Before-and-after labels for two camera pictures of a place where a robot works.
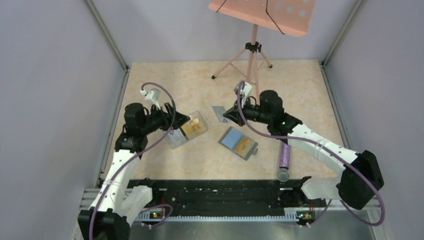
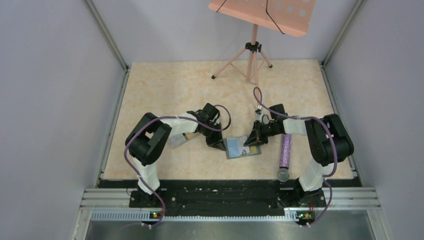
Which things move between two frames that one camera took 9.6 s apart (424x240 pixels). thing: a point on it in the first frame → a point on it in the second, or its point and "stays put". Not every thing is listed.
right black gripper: [233, 114] → [254, 137]
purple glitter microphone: [283, 174] stays put
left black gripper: [166, 121] → [217, 142]
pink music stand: [293, 17] stays put
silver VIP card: [219, 111] → [235, 147]
